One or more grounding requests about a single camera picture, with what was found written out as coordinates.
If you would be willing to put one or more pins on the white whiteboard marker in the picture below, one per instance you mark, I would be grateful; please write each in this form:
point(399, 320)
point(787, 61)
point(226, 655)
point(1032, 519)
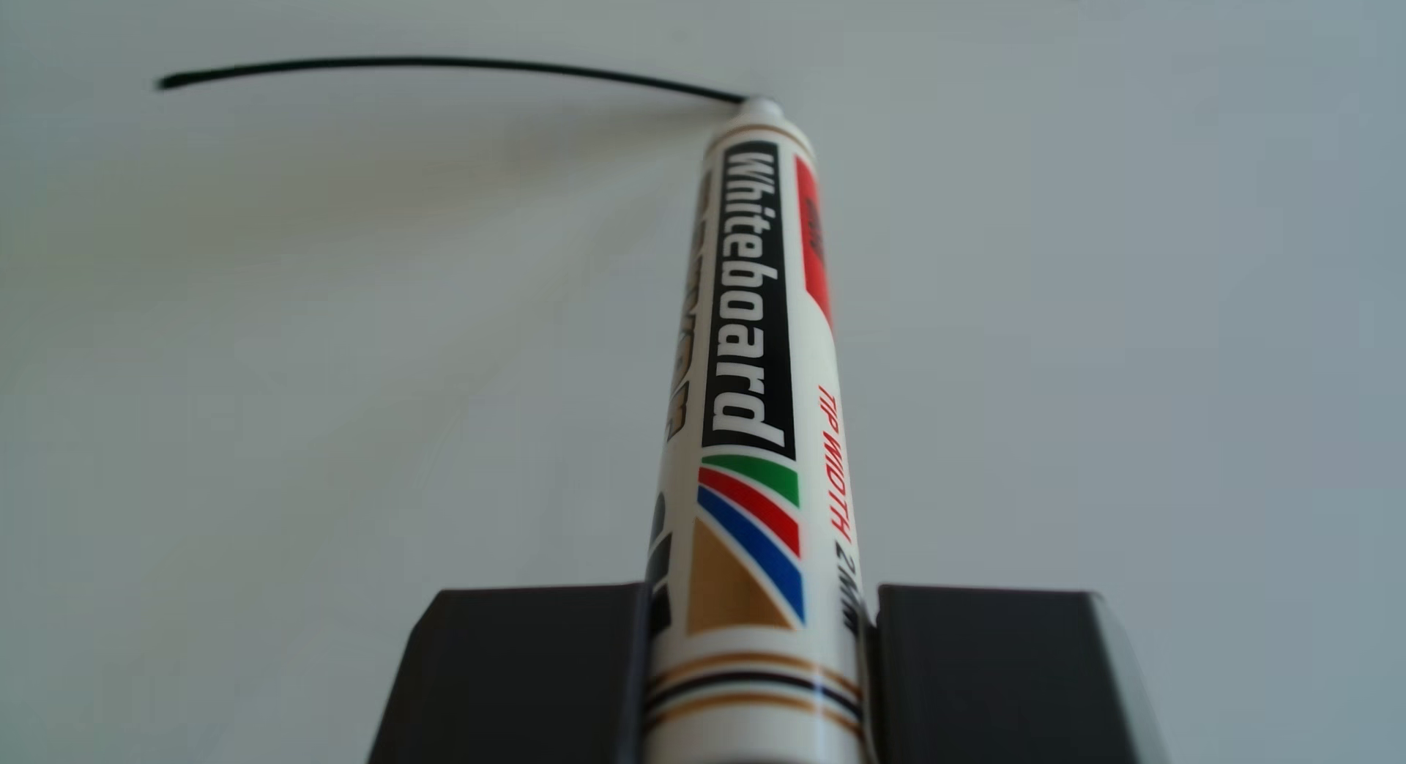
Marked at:
point(758, 412)

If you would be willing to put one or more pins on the black drawn marker line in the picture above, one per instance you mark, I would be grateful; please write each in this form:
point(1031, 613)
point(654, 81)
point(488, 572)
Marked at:
point(439, 62)

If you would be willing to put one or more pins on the whiteboard with aluminium frame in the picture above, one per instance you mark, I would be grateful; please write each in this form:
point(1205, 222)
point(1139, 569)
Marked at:
point(275, 412)

